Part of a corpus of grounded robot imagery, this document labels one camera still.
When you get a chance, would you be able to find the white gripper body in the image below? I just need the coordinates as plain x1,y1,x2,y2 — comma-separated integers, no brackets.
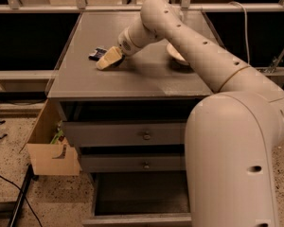
117,28,141,56

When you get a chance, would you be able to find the blue rxbar blueberry wrapper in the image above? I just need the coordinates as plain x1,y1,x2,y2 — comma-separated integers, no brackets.
88,47,107,61

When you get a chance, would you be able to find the grey middle drawer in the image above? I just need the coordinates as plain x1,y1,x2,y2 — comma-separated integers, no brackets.
80,154,186,173

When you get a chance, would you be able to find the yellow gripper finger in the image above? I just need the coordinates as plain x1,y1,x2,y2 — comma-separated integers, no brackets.
96,46,123,70

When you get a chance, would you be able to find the black metal floor bar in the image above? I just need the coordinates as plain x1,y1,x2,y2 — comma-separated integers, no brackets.
8,165,33,227

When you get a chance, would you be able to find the white cable on rail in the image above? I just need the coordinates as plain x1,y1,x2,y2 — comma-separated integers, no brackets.
228,1,252,65

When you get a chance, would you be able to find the aluminium rail frame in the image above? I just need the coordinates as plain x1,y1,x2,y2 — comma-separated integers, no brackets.
0,0,284,75

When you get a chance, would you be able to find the grey open bottom drawer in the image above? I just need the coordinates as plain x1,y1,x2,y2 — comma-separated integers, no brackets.
82,171,192,227

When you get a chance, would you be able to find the green item in box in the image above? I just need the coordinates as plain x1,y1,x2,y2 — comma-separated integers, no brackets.
51,121,63,144

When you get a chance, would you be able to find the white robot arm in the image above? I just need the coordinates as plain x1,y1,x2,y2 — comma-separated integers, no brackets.
97,0,284,227

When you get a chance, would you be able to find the grey three-drawer cabinet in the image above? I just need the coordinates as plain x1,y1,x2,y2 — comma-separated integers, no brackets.
46,10,225,227

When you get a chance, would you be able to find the brown cardboard box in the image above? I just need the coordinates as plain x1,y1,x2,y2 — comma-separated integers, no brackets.
25,100,80,176

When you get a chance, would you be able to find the white paper bowl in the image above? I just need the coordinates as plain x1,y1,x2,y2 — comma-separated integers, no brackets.
167,43,189,66

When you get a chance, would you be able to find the black floor cable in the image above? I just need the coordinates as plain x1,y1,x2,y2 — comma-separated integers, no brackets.
0,167,44,227

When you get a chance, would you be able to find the grey top drawer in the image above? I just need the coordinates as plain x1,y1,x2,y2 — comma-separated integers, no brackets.
62,122,186,148

